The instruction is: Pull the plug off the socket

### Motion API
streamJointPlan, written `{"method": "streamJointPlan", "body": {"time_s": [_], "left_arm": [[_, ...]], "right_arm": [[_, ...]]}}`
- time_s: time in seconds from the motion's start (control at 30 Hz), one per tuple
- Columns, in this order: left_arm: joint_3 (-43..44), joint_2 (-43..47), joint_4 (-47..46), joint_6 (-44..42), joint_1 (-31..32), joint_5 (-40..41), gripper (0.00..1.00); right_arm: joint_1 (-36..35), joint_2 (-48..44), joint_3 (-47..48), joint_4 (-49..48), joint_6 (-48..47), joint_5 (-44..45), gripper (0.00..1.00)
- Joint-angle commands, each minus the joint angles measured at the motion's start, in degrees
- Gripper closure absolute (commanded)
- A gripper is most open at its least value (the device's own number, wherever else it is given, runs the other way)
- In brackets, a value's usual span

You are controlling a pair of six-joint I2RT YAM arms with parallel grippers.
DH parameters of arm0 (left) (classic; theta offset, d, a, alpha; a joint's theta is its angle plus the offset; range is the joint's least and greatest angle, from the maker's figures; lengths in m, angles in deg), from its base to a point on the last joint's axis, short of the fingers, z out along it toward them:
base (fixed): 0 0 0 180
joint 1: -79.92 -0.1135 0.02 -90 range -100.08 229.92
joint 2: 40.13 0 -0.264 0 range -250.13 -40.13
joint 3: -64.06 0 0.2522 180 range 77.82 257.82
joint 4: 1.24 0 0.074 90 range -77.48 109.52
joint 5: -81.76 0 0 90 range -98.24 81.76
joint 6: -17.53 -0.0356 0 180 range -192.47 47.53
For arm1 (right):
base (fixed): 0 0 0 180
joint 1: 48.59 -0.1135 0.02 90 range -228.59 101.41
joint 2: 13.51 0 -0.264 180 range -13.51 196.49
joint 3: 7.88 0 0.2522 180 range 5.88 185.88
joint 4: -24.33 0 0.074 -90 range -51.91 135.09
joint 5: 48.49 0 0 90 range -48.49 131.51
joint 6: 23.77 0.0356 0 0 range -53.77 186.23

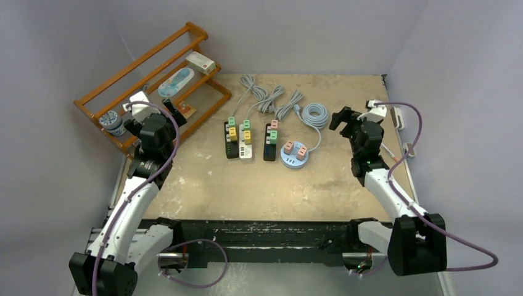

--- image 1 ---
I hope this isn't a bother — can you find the black power strip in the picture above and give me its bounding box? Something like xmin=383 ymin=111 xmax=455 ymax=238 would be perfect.
xmin=223 ymin=121 xmax=239 ymax=159
xmin=263 ymin=123 xmax=277 ymax=162

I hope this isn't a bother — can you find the yellow plug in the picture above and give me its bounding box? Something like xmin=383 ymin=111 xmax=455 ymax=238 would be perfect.
xmin=228 ymin=126 xmax=237 ymax=142
xmin=244 ymin=130 xmax=252 ymax=145

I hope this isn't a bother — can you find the white power strip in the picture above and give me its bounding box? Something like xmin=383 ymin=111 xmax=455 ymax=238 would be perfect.
xmin=238 ymin=124 xmax=253 ymax=162

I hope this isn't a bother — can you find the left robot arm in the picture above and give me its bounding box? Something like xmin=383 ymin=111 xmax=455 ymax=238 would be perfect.
xmin=68 ymin=99 xmax=186 ymax=295

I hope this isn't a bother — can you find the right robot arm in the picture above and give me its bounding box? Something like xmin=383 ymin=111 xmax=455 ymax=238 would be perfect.
xmin=329 ymin=107 xmax=447 ymax=276

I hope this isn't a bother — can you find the pink plug on hub right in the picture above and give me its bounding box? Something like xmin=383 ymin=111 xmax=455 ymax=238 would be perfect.
xmin=296 ymin=146 xmax=308 ymax=161

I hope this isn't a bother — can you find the pink plug on hub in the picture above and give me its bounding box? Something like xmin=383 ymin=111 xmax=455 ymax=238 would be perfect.
xmin=283 ymin=141 xmax=294 ymax=155
xmin=296 ymin=146 xmax=308 ymax=161

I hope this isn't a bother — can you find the pink plug on hub left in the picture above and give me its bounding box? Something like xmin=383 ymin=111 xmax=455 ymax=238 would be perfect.
xmin=283 ymin=141 xmax=294 ymax=155

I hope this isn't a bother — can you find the pink plug on right strip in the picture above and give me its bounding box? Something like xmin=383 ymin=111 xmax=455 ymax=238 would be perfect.
xmin=271 ymin=120 xmax=279 ymax=130

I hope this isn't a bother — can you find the orange snack packet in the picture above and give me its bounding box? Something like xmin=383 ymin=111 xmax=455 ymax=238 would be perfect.
xmin=177 ymin=101 xmax=196 ymax=120

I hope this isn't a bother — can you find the blue oval package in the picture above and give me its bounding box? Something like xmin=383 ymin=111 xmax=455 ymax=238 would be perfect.
xmin=157 ymin=67 xmax=194 ymax=98

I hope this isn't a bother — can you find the orange white pen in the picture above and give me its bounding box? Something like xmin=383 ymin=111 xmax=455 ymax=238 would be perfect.
xmin=381 ymin=144 xmax=399 ymax=162

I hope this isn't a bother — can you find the blue white ceramic jar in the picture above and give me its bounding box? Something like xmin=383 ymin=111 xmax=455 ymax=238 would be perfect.
xmin=99 ymin=110 xmax=126 ymax=137

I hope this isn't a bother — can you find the orange wooden rack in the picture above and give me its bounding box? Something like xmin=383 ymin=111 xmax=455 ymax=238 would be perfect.
xmin=74 ymin=22 xmax=232 ymax=159

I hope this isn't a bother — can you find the white red box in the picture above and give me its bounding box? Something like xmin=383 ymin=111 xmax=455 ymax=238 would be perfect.
xmin=186 ymin=51 xmax=216 ymax=75

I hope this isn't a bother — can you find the round blue power hub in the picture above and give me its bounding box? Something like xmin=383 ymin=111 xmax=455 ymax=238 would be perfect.
xmin=280 ymin=141 xmax=309 ymax=170

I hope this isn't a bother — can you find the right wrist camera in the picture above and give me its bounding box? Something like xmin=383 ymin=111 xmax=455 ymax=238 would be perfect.
xmin=357 ymin=100 xmax=387 ymax=124

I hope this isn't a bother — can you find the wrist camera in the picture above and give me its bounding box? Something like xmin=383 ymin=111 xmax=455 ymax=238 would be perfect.
xmin=123 ymin=91 xmax=154 ymax=123
xmin=357 ymin=100 xmax=387 ymax=124

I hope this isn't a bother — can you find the coiled light blue cable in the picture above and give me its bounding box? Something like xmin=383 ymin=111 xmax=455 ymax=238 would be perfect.
xmin=292 ymin=102 xmax=329 ymax=153

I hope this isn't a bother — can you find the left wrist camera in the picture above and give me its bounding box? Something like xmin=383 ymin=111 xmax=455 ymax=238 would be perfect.
xmin=123 ymin=91 xmax=154 ymax=123

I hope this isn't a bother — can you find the white wall clip upper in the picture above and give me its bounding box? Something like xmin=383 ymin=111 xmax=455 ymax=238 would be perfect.
xmin=390 ymin=107 xmax=405 ymax=131

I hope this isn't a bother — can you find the white wall clip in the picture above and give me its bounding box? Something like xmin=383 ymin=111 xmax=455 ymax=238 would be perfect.
xmin=390 ymin=107 xmax=405 ymax=131
xmin=403 ymin=142 xmax=416 ymax=157

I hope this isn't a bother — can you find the white wall clip lower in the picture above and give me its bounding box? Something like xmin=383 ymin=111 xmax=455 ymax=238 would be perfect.
xmin=403 ymin=142 xmax=416 ymax=157

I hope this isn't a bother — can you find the grey cable right bundle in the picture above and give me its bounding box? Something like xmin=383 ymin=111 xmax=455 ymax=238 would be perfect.
xmin=274 ymin=89 xmax=305 ymax=121

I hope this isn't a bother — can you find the grey cable bundle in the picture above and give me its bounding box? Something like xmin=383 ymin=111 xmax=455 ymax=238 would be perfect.
xmin=245 ymin=84 xmax=286 ymax=121
xmin=274 ymin=89 xmax=305 ymax=121
xmin=231 ymin=75 xmax=260 ymax=119

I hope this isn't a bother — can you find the grey cable left bundle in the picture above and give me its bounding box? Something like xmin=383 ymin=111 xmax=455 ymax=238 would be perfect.
xmin=231 ymin=75 xmax=260 ymax=119

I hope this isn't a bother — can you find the grey cable middle bundle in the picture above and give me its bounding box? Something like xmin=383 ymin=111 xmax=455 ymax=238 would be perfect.
xmin=245 ymin=84 xmax=286 ymax=121

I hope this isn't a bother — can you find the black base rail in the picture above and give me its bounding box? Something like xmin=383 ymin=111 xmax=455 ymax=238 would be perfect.
xmin=141 ymin=218 xmax=389 ymax=271

